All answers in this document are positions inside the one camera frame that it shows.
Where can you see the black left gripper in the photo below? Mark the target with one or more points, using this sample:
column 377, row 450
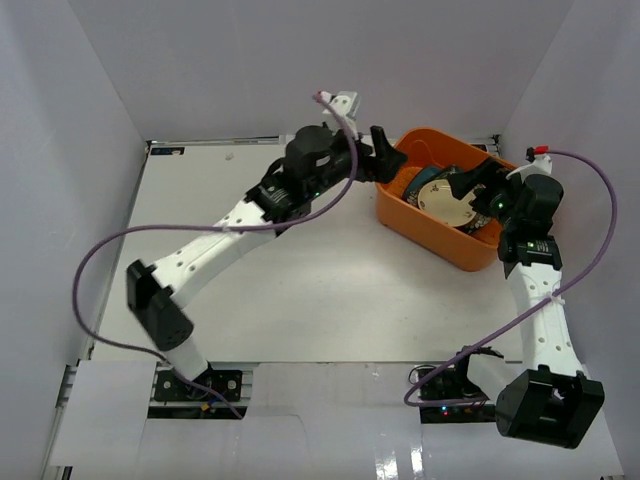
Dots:
column 370, row 160

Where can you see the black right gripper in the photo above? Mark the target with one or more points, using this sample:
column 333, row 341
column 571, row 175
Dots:
column 463, row 183

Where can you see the beige floral round plate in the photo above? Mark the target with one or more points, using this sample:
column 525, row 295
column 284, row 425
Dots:
column 442, row 205

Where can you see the teal square plate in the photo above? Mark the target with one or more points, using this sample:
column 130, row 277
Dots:
column 421, row 178

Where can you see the black floral square plate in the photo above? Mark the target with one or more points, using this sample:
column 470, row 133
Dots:
column 478, row 221

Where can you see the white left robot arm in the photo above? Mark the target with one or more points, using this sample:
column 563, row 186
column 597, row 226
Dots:
column 158, row 293

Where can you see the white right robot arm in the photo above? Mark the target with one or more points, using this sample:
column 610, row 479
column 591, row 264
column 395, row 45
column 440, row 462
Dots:
column 551, row 401

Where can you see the orange plastic bin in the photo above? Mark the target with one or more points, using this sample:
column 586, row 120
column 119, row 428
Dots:
column 430, row 147

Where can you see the black label sticker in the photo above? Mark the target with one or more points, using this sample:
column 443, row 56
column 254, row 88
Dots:
column 166, row 151

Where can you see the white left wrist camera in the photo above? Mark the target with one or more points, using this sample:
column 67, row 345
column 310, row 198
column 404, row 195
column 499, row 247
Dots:
column 340, row 111

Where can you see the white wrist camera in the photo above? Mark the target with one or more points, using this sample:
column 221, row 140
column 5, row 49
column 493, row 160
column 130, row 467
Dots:
column 538, row 162
column 340, row 111

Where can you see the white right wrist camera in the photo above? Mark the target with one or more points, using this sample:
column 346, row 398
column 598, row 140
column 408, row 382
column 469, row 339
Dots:
column 538, row 162

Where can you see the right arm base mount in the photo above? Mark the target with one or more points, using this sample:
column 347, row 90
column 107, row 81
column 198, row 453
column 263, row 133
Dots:
column 453, row 394

